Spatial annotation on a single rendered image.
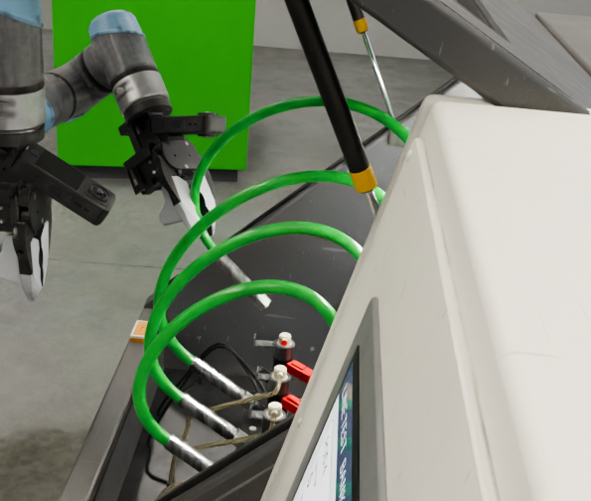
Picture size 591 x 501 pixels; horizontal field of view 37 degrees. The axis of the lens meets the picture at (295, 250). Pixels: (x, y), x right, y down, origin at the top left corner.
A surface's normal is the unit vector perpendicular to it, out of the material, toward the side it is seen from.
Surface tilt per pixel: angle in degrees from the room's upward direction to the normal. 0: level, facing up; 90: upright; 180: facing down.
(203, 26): 90
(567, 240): 0
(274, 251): 90
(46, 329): 0
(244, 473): 90
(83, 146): 90
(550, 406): 0
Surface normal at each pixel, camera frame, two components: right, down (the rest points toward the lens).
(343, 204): -0.07, 0.43
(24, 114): 0.62, 0.38
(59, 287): 0.07, -0.90
